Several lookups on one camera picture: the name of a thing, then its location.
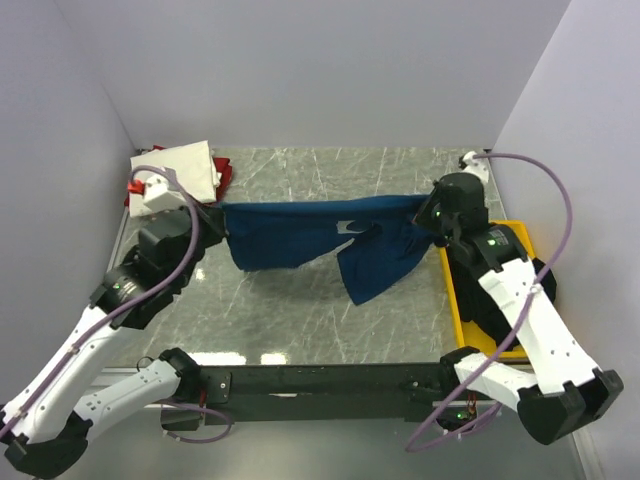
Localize blue t shirt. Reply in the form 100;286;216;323
222;195;437;305

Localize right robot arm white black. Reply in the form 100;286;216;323
415;172;624;445

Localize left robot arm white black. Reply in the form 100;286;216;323
1;206;226;479

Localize folded red t shirt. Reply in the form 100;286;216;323
123;144;234;218

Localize folded white t shirt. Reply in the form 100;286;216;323
128;139;223;219

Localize black t shirt in bin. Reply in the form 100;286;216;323
446;245;557;346

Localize yellow plastic bin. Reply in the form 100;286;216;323
438;220;536;356

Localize black base beam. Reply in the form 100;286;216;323
139;363;501;432

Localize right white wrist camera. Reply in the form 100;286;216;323
458;151;490;185

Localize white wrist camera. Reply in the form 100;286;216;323
458;151;490;185
127;174;185;217

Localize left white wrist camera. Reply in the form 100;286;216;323
127;174;185;217

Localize aluminium frame rail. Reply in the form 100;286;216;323
29;209;131;480

